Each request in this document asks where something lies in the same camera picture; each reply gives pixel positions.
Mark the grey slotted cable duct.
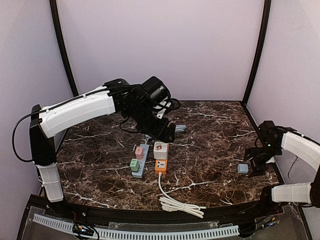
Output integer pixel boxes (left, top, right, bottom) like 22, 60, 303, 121
32, 214, 240, 240

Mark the pink plug adapter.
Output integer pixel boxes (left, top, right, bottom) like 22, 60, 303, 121
135, 146, 144, 161

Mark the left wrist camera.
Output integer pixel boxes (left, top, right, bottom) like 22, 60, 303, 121
141, 76, 181, 119

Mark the black frame post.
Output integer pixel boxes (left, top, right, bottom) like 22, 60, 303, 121
49, 0, 79, 97
242, 0, 272, 106

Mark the black front table rail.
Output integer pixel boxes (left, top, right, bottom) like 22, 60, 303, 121
27, 197, 298, 226

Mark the white cube socket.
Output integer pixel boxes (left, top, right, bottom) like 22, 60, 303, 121
153, 141, 169, 160

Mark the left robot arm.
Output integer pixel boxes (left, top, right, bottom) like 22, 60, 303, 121
29, 76, 176, 203

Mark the right black frame post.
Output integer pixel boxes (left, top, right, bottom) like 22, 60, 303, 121
242, 0, 272, 106

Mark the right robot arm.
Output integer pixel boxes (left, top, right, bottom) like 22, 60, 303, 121
244, 120, 320, 212

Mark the orange power strip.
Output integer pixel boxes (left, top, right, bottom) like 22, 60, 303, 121
154, 159, 168, 175

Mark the left black frame post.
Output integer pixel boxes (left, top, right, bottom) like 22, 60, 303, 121
49, 0, 79, 97

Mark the white power strip cable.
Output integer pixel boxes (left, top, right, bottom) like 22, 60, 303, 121
157, 173, 207, 219

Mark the blue power strip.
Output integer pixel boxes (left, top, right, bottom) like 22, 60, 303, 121
131, 144, 150, 179

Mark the light blue plug adapter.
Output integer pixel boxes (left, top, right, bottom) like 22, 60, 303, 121
237, 163, 249, 175

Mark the green plug adapter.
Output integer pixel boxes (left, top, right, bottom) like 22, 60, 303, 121
129, 158, 140, 173

